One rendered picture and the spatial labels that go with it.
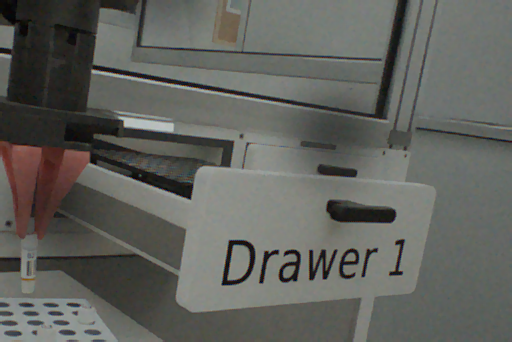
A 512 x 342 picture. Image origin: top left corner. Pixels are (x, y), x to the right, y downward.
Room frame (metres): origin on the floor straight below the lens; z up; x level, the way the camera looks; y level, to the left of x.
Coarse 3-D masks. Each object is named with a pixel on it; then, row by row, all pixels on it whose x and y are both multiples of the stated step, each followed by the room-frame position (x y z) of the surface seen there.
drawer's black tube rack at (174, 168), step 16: (96, 160) 0.75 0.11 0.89; (112, 160) 0.69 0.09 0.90; (128, 160) 0.71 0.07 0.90; (144, 160) 0.73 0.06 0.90; (160, 160) 0.76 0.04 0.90; (176, 160) 0.80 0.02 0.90; (192, 160) 0.83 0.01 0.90; (128, 176) 0.79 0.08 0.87; (144, 176) 0.79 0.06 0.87; (160, 176) 0.62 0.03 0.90; (176, 176) 0.64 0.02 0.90; (192, 176) 0.65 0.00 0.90; (176, 192) 0.72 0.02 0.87
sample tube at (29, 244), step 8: (32, 232) 0.48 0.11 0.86; (24, 240) 0.47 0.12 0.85; (32, 240) 0.47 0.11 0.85; (24, 248) 0.47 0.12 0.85; (32, 248) 0.47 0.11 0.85; (24, 256) 0.47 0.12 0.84; (32, 256) 0.47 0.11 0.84; (24, 264) 0.47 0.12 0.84; (32, 264) 0.47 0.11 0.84; (24, 272) 0.47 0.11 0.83; (32, 272) 0.48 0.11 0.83; (24, 280) 0.47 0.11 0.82; (32, 280) 0.48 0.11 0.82; (24, 288) 0.47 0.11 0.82; (32, 288) 0.48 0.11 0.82
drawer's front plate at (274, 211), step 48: (192, 192) 0.48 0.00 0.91; (240, 192) 0.49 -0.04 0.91; (288, 192) 0.52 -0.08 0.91; (336, 192) 0.56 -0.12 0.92; (384, 192) 0.60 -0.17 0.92; (432, 192) 0.64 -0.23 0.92; (192, 240) 0.48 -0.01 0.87; (288, 240) 0.53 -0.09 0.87; (336, 240) 0.56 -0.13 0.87; (384, 240) 0.61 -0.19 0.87; (192, 288) 0.47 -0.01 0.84; (240, 288) 0.50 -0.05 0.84; (288, 288) 0.53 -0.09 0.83; (336, 288) 0.57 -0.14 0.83; (384, 288) 0.62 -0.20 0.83
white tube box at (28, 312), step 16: (0, 304) 0.49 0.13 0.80; (16, 304) 0.49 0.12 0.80; (32, 304) 0.50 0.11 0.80; (48, 304) 0.51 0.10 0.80; (64, 304) 0.51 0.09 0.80; (80, 304) 0.51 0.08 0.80; (0, 320) 0.45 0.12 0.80; (16, 320) 0.46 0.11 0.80; (32, 320) 0.46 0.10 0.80; (48, 320) 0.47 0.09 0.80; (64, 320) 0.47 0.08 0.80; (96, 320) 0.48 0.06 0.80; (0, 336) 0.42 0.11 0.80; (16, 336) 0.44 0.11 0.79; (32, 336) 0.43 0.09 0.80; (64, 336) 0.44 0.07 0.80; (80, 336) 0.44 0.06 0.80; (96, 336) 0.45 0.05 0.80; (112, 336) 0.45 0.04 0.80
